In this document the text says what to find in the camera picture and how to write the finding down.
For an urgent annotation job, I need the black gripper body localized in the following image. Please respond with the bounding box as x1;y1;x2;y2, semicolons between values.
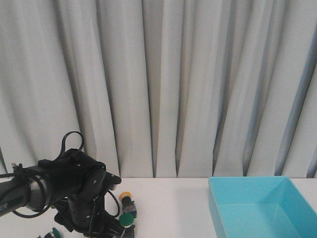
53;194;124;238

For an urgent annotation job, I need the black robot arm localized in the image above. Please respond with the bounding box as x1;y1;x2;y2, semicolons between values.
0;149;125;238

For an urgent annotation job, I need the light blue plastic box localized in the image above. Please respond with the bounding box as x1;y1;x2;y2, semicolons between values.
208;176;317;238

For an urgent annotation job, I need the green push button lying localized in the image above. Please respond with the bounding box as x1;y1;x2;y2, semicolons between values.
37;227;62;238

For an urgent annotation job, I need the green push button upright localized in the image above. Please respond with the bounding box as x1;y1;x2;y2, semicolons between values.
119;213;135;238

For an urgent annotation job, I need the yellow push button middle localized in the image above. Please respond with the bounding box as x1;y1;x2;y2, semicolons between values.
119;191;137;218

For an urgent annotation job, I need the grey pleated curtain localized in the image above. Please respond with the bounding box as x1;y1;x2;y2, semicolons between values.
0;0;317;178

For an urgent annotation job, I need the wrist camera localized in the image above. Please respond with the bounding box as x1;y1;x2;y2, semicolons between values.
103;172;122;191

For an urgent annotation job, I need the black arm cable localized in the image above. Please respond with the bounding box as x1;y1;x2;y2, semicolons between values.
0;131;121;238

